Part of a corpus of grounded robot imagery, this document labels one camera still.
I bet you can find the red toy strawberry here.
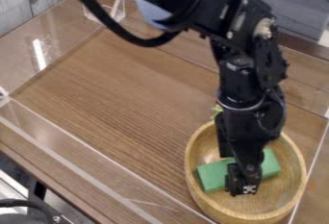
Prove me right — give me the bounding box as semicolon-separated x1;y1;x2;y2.
210;105;222;120

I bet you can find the green rectangular block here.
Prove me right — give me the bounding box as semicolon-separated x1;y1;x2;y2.
194;147;281;193

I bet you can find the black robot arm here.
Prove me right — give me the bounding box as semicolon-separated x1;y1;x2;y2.
80;0;288;196

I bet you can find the brown wooden bowl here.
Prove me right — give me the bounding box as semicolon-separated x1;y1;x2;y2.
183;121;308;224

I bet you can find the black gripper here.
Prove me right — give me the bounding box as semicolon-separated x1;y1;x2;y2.
214;97;286;197

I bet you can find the clear acrylic corner bracket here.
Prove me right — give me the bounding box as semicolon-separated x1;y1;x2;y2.
82;0;126;23

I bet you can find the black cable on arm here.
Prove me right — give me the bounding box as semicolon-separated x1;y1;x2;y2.
256;89;288;139

